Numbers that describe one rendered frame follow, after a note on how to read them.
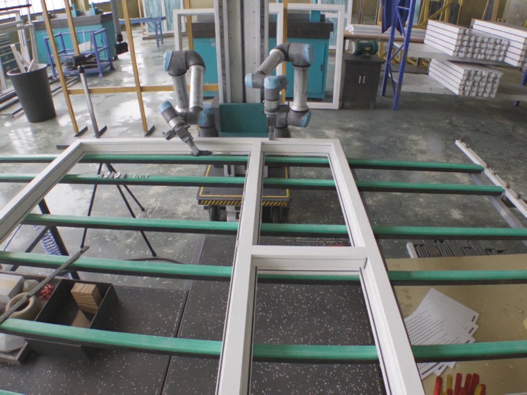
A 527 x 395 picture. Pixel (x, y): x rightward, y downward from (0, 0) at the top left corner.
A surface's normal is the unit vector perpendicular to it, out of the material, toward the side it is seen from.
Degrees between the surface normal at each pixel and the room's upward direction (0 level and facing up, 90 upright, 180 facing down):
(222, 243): 0
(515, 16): 90
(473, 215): 0
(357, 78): 90
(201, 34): 90
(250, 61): 90
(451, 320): 0
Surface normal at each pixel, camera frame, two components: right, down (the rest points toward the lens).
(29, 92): 0.36, 0.58
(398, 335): 0.00, -0.83
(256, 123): -0.03, 0.56
